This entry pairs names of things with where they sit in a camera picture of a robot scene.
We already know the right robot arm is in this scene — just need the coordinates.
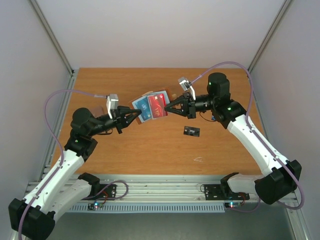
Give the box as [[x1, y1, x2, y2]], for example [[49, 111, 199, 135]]
[[164, 72, 302, 205]]

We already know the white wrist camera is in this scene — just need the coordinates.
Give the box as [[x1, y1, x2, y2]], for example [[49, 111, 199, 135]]
[[178, 77, 196, 100], [106, 93, 119, 119]]

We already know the brown leather card holder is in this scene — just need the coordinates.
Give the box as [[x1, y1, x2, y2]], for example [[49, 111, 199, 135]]
[[91, 87, 177, 125]]

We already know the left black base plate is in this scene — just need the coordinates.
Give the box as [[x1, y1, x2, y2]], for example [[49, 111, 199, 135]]
[[84, 184, 117, 200]]

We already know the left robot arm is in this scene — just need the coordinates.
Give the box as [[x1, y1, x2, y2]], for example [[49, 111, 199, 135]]
[[8, 106, 142, 240]]

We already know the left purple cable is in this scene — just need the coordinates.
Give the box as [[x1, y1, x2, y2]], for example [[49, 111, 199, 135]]
[[18, 89, 110, 240]]

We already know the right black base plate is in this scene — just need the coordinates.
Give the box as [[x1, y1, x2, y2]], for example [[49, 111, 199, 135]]
[[200, 184, 250, 201]]

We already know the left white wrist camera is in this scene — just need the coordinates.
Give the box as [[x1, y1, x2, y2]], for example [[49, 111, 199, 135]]
[[106, 93, 119, 119]]

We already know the right aluminium corner post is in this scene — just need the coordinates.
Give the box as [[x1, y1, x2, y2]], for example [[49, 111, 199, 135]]
[[248, 0, 294, 73]]

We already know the left circuit board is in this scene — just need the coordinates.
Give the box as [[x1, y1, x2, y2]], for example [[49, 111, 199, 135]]
[[87, 202, 104, 211]]

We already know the aluminium rail frame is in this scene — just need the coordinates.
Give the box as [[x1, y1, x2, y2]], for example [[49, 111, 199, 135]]
[[22, 173, 298, 204]]

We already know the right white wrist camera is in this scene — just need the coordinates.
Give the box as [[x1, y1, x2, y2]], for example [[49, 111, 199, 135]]
[[178, 77, 196, 100]]

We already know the left aluminium corner post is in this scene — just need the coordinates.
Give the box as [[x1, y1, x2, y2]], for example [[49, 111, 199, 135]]
[[28, 0, 75, 76]]

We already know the circuit board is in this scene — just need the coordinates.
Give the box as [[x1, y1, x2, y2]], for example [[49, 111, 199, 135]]
[[224, 201, 242, 209], [87, 202, 104, 211]]

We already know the right circuit board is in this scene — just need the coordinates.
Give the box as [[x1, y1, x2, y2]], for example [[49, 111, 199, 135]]
[[224, 201, 242, 209]]

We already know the grey slotted cable duct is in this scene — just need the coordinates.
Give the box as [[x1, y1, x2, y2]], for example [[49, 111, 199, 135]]
[[68, 202, 225, 214]]

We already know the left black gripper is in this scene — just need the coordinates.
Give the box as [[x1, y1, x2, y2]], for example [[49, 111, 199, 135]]
[[88, 105, 142, 137]]

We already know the red VIP card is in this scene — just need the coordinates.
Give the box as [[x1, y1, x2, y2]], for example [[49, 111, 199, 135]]
[[147, 93, 168, 119]]

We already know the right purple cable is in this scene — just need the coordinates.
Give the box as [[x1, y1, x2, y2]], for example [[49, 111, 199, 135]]
[[189, 61, 306, 213]]

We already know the aluminium corner post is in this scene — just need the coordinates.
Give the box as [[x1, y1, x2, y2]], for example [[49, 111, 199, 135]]
[[248, 0, 294, 73], [28, 0, 75, 76]]

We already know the black VIP card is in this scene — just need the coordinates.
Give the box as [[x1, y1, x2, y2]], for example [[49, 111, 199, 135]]
[[183, 126, 200, 137]]

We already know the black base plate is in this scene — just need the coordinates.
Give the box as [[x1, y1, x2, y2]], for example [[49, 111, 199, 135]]
[[200, 184, 250, 201], [84, 184, 117, 200]]

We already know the purple cable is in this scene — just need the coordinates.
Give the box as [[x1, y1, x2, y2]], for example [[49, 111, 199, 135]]
[[189, 61, 306, 213], [18, 89, 110, 240]]

